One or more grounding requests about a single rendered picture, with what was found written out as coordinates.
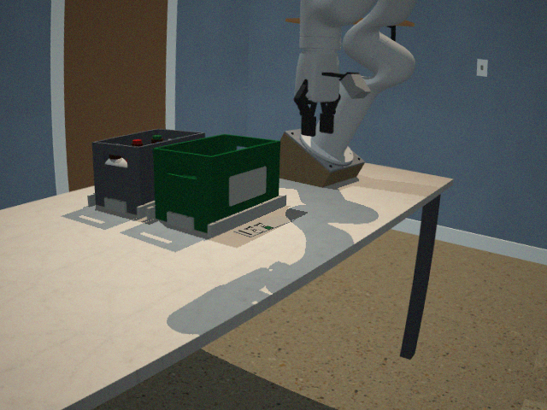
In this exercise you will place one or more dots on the grey bottle crate with dividers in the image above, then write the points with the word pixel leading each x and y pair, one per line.
pixel 133 184

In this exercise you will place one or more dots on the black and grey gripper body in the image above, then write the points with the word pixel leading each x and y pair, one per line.
pixel 310 66

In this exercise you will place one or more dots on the beige paper pick list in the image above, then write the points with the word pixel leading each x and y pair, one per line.
pixel 262 226

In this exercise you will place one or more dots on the green crate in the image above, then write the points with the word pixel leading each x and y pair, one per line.
pixel 228 180

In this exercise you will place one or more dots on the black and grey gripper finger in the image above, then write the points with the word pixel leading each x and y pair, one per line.
pixel 327 118
pixel 308 126

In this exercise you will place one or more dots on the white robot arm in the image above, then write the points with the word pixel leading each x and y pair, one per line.
pixel 391 64

